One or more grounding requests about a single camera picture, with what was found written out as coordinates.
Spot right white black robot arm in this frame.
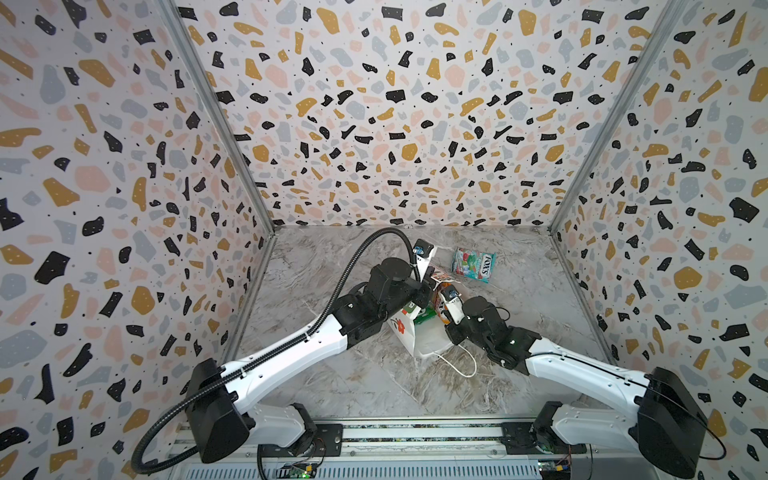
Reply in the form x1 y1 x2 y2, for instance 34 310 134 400
439 292 708 479

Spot green Fox's spring tea packet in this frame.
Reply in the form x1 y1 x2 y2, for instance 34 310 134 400
402 302 438 325

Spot metal corner post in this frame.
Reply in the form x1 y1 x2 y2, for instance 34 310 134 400
548 0 687 241
155 0 278 236

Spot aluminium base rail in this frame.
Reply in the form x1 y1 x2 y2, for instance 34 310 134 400
163 417 661 479

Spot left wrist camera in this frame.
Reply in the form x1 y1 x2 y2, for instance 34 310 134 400
413 239 436 280

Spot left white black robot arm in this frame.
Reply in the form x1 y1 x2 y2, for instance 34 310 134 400
185 258 430 463

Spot right metal corner post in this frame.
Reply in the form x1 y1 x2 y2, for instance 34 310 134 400
548 0 687 241

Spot white paper gift bag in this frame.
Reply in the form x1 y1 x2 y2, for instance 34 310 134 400
390 268 478 378

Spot orange Fox's fruits candy packet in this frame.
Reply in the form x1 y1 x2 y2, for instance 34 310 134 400
432 269 457 325

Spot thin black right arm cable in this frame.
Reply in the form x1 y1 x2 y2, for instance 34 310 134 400
527 350 728 462

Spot left metal corner post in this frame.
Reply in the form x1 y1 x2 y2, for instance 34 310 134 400
155 0 278 236

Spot black corrugated cable conduit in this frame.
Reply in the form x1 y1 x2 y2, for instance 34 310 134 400
130 226 421 475

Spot teal Fox's candy packet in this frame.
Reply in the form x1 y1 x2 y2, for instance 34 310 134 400
452 248 496 283

